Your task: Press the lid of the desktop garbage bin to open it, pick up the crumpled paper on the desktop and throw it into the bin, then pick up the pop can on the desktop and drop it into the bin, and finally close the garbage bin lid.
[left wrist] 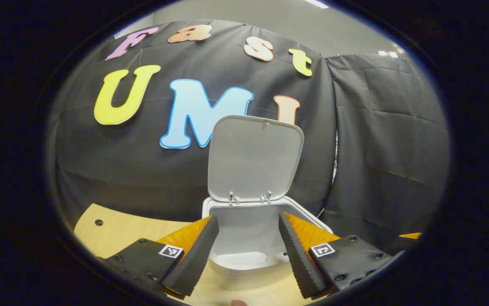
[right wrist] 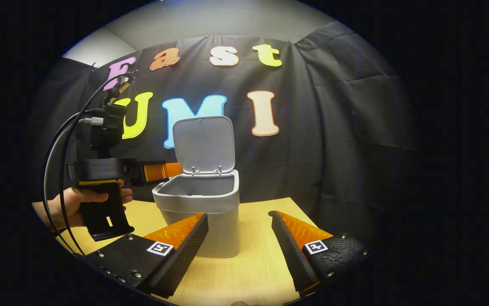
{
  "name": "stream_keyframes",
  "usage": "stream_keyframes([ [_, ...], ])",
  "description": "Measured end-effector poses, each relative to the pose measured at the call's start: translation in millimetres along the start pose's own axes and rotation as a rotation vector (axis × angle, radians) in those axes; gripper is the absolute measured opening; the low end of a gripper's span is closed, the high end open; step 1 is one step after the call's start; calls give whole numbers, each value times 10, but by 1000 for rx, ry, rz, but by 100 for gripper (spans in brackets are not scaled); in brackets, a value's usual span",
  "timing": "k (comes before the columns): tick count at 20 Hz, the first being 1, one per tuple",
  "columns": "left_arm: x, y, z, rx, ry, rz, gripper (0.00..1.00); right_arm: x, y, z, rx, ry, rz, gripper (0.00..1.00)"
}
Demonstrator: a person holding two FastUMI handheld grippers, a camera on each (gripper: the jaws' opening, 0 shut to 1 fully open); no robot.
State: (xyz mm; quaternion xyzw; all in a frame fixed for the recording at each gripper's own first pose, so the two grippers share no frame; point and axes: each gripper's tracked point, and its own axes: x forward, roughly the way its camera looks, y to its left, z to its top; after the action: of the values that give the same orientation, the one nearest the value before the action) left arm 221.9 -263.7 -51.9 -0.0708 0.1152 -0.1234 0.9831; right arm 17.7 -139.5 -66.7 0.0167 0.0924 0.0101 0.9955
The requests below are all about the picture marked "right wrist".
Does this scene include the wooden desktop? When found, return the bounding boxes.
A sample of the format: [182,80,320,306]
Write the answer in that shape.
[55,197,326,306]

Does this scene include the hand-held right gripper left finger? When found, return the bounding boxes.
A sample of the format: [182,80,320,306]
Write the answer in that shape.
[84,212,209,299]

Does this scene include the black backdrop cloth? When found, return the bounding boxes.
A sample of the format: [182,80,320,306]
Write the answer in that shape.
[28,21,419,238]

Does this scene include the black cable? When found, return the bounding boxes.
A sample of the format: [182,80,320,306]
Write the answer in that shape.
[43,111,105,252]
[59,73,136,255]

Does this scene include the white desktop garbage bin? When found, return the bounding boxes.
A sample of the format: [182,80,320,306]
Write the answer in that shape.
[152,116,241,258]

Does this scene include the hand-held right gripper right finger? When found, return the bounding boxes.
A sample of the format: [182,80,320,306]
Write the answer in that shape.
[269,210,370,298]

